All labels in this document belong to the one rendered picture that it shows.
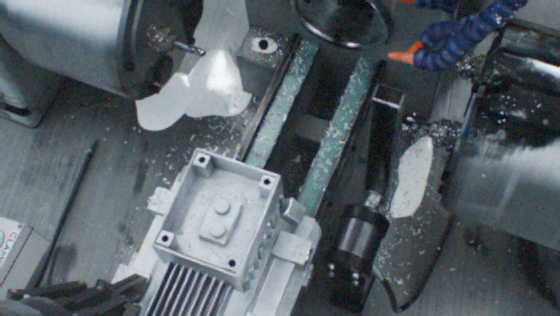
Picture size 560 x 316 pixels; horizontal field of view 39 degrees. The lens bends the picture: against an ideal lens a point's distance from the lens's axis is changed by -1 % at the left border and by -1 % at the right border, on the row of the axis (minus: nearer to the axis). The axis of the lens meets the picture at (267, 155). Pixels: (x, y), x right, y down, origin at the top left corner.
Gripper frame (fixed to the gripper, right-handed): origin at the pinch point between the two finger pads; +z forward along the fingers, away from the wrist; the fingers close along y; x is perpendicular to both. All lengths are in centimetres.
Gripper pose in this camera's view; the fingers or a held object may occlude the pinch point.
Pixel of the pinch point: (124, 294)
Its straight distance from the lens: 87.1
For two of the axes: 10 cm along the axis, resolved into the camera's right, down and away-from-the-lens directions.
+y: -9.2, -3.3, 2.3
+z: 2.6, -0.6, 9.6
